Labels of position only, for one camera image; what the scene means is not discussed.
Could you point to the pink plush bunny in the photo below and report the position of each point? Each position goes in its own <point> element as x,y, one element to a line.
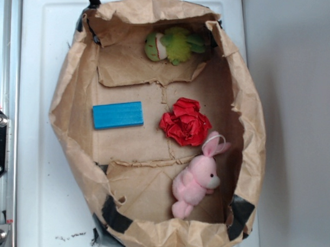
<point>199,178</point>

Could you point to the blue wooden block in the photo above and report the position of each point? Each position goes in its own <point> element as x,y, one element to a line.
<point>126,114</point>

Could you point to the red crumpled paper flower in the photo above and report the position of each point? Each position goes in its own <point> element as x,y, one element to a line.
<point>185,124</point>

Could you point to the brown paper-lined box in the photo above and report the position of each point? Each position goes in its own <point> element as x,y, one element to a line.
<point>126,173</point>

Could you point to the aluminium frame rail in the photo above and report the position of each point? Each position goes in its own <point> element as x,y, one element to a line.
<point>10,55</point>

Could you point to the green plush animal toy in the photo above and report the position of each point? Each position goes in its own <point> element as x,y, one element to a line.
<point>176,44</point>

